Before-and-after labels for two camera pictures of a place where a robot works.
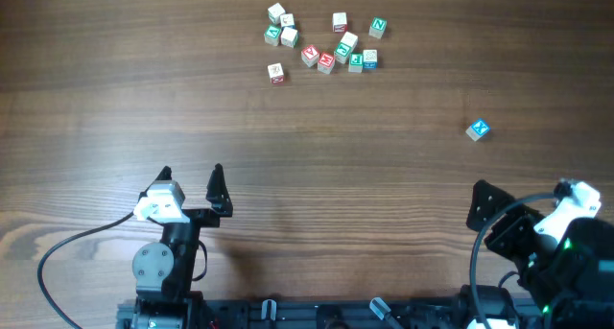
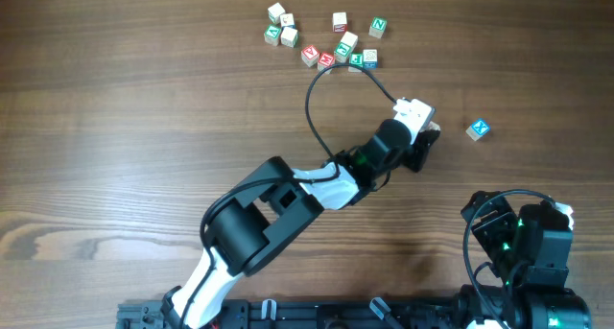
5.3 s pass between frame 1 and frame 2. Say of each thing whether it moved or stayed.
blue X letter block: stayed
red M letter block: stayed
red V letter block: stayed
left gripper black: moved
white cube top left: stayed
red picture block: moved
